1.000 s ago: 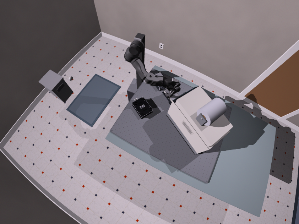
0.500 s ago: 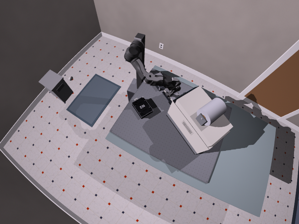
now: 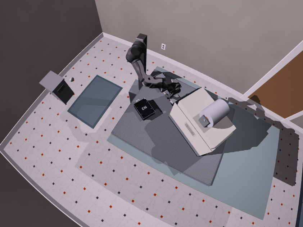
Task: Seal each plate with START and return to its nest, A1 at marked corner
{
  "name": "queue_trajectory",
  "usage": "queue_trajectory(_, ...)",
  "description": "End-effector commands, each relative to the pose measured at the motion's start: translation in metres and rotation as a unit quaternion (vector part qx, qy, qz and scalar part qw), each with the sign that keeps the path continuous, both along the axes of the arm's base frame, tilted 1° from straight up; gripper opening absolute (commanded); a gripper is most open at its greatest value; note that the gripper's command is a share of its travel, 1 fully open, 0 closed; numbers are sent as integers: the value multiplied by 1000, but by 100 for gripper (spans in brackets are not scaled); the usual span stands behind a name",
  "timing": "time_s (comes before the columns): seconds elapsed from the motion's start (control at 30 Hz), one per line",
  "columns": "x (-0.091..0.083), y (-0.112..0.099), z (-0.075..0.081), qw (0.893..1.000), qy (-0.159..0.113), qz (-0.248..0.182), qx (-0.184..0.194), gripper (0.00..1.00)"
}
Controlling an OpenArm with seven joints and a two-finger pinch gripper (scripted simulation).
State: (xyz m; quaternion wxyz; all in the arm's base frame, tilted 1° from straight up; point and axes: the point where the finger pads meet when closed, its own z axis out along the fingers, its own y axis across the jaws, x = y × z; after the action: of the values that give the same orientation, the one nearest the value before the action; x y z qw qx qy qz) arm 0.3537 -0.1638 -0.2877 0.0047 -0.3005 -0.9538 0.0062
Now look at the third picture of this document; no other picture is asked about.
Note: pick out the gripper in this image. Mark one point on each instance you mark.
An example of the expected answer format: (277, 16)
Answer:
(171, 93)

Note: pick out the pale grey cylinder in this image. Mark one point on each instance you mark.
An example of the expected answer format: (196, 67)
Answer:
(215, 112)

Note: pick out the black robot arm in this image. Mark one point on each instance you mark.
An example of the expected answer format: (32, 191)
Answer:
(133, 56)

